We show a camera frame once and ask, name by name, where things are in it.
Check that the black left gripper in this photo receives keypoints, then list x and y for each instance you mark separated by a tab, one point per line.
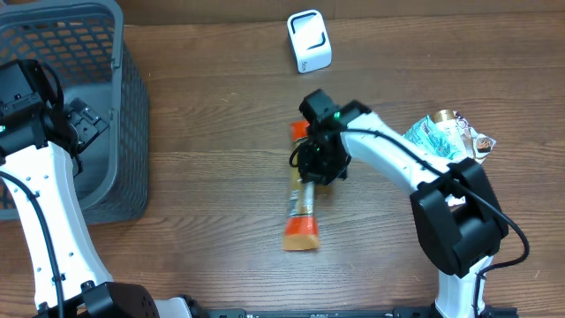
86	117

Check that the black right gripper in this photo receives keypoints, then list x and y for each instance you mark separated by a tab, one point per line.
319	173

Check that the red spaghetti pasta packet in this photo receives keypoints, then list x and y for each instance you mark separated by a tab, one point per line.
301	233

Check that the teal snack packet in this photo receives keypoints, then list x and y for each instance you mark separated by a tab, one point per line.
428	136

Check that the white tube gold cap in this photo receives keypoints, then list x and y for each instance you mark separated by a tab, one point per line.
445	120

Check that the beige bread snack bag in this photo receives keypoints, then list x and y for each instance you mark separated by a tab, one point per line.
476	145

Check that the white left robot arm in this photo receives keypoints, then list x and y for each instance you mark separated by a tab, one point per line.
70	279

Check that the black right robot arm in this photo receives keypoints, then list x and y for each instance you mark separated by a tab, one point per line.
456	213

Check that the white barcode scanner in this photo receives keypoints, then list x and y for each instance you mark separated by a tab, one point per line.
309	40

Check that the grey plastic mesh basket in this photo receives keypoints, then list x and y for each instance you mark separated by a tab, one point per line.
83	43

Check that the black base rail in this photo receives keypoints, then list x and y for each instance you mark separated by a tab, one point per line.
398	312

